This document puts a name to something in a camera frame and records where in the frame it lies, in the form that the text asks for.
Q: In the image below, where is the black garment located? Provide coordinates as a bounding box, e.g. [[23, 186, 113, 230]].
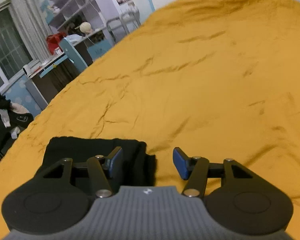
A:
[[37, 137, 156, 187]]

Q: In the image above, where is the dark clothes pile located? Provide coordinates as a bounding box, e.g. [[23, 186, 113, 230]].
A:
[[0, 93, 34, 161]]

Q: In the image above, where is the mustard yellow bed quilt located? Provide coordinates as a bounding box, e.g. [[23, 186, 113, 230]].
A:
[[0, 0, 300, 239]]

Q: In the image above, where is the white desk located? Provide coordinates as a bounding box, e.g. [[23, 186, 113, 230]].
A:
[[25, 30, 112, 110]]

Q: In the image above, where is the light blue chair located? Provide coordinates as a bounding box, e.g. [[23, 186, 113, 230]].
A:
[[59, 37, 88, 73]]

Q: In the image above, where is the small white device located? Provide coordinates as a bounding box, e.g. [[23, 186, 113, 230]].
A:
[[23, 64, 33, 77]]

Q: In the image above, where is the red bag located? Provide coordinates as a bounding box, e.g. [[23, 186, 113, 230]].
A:
[[46, 32, 66, 55]]

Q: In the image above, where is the grey metal rack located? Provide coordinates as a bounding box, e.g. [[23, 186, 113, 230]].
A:
[[106, 6, 141, 44]]

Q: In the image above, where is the cream round ball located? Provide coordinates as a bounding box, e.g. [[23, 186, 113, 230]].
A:
[[79, 22, 93, 34]]

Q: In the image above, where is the window with grille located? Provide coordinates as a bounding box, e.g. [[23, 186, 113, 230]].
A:
[[0, 7, 33, 80]]

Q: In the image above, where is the white blue shelf unit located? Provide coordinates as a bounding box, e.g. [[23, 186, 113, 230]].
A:
[[39, 0, 121, 53]]

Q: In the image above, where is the white curtain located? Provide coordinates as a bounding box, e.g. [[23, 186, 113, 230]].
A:
[[10, 0, 52, 62]]

